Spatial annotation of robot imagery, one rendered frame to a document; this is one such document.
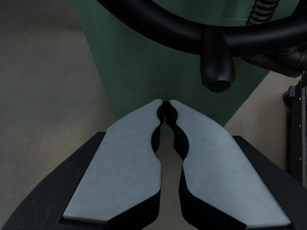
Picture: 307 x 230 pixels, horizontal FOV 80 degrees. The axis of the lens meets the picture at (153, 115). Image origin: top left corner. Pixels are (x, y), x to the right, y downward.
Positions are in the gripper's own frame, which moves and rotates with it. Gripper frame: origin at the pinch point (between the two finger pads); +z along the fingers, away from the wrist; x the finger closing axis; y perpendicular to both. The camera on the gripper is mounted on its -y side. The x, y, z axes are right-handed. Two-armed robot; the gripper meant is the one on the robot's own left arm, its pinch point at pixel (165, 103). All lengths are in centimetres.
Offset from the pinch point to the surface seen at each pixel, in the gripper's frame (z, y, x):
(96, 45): 32.9, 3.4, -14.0
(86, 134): 57, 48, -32
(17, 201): 32, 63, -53
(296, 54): 16.4, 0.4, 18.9
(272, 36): 7.1, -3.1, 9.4
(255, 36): 7.4, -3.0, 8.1
